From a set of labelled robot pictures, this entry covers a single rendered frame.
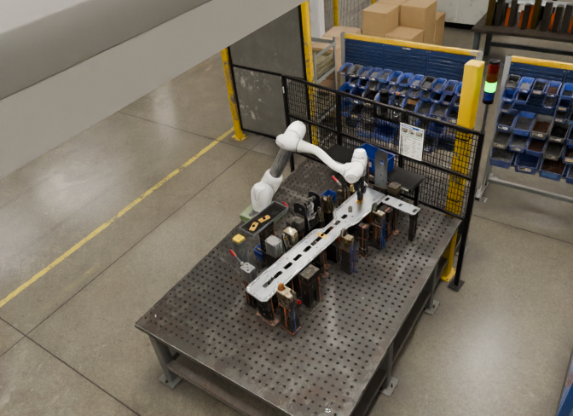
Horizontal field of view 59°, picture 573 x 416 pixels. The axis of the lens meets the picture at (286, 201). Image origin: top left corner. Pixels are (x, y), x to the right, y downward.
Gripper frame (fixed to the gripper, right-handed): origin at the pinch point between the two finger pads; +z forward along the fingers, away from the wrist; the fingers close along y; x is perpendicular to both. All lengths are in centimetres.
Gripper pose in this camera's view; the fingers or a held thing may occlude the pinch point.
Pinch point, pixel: (360, 195)
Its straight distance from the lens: 388.0
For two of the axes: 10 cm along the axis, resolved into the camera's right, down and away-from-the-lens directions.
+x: 6.6, -5.1, 5.5
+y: 7.4, 3.6, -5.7
